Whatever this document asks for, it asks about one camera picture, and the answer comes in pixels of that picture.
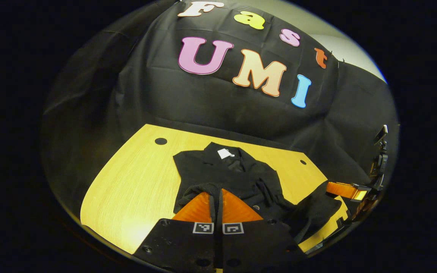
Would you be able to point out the black garment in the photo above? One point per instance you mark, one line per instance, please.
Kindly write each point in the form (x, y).
(226, 174)

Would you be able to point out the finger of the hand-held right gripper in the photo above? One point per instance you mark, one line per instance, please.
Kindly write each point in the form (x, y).
(341, 189)

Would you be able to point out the black backdrop cloth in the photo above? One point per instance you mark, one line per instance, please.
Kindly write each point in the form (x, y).
(222, 106)

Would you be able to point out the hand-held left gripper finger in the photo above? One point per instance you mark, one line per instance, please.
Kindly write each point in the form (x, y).
(220, 212)
(212, 212)

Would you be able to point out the black camera stand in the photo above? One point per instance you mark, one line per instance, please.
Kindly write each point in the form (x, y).
(381, 163)

